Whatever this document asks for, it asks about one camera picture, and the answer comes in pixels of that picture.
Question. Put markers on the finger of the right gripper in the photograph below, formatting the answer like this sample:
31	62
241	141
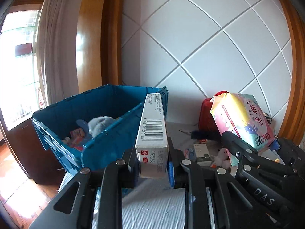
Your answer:
245	152
291	154

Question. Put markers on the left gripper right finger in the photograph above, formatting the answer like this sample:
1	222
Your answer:
184	173

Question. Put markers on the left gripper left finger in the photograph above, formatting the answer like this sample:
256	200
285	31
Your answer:
121	174

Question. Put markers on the white green carton box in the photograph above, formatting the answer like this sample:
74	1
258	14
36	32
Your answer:
202	155

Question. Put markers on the pink Kotex pad pack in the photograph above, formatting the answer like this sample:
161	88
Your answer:
241	115

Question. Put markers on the long white toothpaste box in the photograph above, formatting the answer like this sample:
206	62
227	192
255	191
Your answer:
152	142

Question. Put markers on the white plush duck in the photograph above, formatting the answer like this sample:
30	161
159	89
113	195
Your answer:
221	159

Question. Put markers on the small blue red packet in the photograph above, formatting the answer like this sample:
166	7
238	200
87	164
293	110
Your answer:
190	154

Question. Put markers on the black fluffy duster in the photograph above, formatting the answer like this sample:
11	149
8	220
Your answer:
208	135

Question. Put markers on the black gift box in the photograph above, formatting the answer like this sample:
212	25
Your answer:
268	118

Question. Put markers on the red toy suitcase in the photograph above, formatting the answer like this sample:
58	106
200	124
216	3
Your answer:
206	121

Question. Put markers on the blue plastic storage crate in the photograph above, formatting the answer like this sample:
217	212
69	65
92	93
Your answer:
123	103

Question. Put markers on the grey furry plush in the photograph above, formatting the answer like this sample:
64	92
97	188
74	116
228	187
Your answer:
98	124

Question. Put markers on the pink tissue pack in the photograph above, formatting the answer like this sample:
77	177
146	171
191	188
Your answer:
77	138

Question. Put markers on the dark wooden cabinet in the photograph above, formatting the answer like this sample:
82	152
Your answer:
39	164

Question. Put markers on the white curtain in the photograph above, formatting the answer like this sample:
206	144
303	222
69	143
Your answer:
56	50

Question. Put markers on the blue plastic toy handle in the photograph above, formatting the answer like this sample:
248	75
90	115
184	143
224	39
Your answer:
84	125

